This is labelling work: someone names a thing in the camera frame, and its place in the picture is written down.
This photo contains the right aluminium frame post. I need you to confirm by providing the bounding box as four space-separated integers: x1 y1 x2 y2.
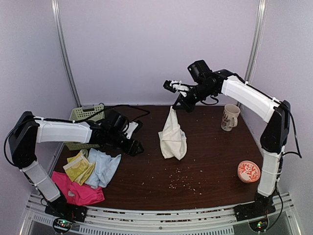
244 0 268 84

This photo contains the green plastic basket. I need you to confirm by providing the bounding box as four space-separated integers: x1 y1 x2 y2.
65 104 106 150

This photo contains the aluminium frame post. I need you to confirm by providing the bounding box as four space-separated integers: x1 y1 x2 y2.
244 0 268 84
51 0 81 107

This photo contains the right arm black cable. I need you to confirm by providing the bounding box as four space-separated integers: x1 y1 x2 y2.
272 107 303 221

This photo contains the cream white towel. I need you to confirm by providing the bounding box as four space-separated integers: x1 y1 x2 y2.
158 106 187 161

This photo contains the red white patterned bowl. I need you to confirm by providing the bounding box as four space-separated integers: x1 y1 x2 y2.
237 161 261 184

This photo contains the aluminium front rail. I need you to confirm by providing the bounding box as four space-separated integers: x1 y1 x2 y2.
18 192 303 235

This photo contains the pink towel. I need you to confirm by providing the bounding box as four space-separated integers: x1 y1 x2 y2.
51 171 105 206

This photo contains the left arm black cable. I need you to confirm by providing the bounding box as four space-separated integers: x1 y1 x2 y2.
3 104 151 167

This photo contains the light blue towel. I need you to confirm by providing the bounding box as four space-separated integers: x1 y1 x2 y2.
85 148 122 189

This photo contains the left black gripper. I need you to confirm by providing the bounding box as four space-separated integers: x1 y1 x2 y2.
107 130 144 157

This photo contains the cream patterned mug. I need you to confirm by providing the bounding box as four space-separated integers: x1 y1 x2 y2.
221 104 241 132

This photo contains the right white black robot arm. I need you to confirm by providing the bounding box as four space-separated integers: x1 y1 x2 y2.
164 70 290 216

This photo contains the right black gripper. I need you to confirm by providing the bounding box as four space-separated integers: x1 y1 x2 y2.
173 81 215 113

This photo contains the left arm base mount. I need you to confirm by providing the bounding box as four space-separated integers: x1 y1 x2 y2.
45 200 88 222

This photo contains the left aluminium frame post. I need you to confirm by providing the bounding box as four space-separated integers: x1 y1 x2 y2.
51 0 81 107

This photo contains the yellow patterned towel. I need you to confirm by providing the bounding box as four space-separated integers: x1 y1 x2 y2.
63 149 95 186

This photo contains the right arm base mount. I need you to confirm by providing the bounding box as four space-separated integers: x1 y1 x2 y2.
233 201 276 221

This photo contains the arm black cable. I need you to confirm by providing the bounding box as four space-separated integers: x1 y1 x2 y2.
272 107 303 221
3 104 151 167

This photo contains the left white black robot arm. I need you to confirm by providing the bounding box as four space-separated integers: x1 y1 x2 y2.
3 110 144 217

